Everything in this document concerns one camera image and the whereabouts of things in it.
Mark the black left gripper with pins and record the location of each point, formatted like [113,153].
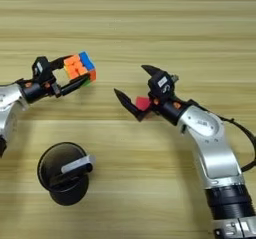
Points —
[33,91]

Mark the multicolour puzzle cube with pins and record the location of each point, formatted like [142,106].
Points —
[80,66]

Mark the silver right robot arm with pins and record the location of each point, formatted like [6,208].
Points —
[213,143]

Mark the grey marker with black cap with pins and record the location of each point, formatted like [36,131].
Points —
[76,164]

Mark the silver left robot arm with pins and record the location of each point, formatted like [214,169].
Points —
[8,106]

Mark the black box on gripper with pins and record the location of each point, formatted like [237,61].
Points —
[41,69]
[163,84]

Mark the red cube block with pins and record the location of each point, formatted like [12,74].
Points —
[143,103]

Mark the black mesh pen cup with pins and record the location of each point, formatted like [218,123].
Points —
[66,193]

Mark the black pen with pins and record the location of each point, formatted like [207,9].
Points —
[70,175]

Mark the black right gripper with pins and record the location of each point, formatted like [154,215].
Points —
[170,109]

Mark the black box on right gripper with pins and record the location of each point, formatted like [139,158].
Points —
[163,84]

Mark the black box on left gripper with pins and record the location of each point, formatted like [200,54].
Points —
[41,69]

